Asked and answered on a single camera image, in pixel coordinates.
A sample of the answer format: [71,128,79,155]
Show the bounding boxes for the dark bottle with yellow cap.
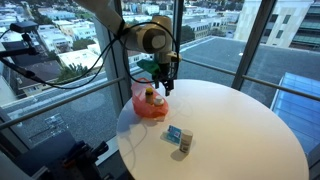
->
[145,87,154,105]

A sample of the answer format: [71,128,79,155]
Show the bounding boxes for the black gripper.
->
[152,63,177,96]

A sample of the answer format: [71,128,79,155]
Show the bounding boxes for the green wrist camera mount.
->
[137,59,160,75]

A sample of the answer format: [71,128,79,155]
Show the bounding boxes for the orange plastic bag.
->
[131,78,169,119]

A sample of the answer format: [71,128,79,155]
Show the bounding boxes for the small blue and white box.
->
[166,125,181,144]

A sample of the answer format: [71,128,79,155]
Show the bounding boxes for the black and orange clamp equipment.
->
[47,141,109,180]

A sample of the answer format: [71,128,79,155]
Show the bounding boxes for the white container with yellow label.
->
[154,95,164,106]

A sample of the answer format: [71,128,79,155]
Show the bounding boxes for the round white table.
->
[117,79,309,180]

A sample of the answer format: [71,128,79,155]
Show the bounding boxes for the tall white cylindrical container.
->
[179,129,193,153]

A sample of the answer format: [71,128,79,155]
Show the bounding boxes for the black camera on stand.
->
[0,20,41,81]

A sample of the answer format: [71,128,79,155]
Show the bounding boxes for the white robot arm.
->
[74,0,181,96]

